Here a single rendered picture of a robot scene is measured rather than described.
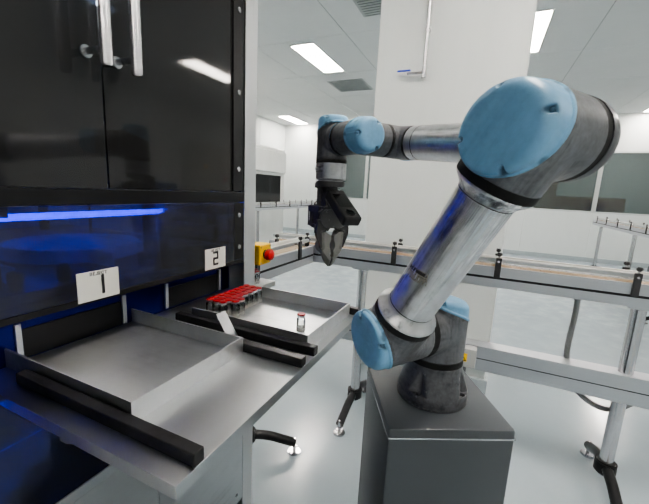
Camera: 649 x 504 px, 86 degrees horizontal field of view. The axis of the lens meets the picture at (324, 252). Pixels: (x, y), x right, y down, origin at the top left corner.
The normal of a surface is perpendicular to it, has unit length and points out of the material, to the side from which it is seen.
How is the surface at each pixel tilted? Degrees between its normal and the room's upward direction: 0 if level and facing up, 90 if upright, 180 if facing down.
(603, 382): 90
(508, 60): 90
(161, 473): 0
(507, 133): 83
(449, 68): 90
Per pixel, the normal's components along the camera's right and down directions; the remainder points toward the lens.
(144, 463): 0.05, -0.98
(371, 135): 0.50, 0.18
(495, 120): -0.81, -0.05
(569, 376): -0.41, 0.14
